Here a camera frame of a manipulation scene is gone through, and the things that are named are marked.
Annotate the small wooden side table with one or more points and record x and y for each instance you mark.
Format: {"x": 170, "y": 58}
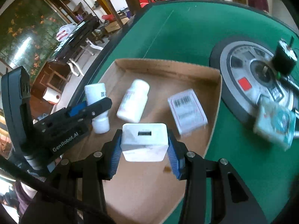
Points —
{"x": 50, "y": 74}

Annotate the white bottle with code label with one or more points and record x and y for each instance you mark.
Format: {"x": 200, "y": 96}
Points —
{"x": 94, "y": 92}

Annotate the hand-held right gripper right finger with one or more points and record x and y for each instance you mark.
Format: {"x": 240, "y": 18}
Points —
{"x": 174, "y": 155}

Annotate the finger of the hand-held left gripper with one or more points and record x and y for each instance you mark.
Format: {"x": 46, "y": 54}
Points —
{"x": 98, "y": 108}

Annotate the white plastic bag red print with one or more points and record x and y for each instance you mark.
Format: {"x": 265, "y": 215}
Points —
{"x": 65, "y": 31}

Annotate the white charger block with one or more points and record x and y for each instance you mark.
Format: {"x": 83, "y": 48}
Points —
{"x": 144, "y": 144}

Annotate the flower painting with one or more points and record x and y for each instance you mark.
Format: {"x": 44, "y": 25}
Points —
{"x": 28, "y": 32}

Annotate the white teal printed packet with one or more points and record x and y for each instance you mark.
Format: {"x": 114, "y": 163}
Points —
{"x": 271, "y": 123}

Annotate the dark wooden chair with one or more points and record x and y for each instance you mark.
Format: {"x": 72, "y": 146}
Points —
{"x": 130, "y": 2}

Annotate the black stepper motor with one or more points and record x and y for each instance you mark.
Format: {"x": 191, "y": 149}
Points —
{"x": 283, "y": 60}

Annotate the white barcode carton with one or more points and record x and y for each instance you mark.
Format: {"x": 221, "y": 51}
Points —
{"x": 186, "y": 112}

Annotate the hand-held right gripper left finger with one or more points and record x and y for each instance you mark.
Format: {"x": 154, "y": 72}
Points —
{"x": 115, "y": 155}

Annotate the brown cardboard box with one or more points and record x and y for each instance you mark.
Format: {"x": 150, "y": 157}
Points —
{"x": 151, "y": 191}

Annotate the grey round table console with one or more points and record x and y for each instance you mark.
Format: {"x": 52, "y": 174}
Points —
{"x": 243, "y": 58}

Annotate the white bottle with pink label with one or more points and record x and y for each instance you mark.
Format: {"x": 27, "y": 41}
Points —
{"x": 133, "y": 102}

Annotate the white paper towel roll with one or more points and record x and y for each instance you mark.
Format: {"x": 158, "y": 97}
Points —
{"x": 51, "y": 95}

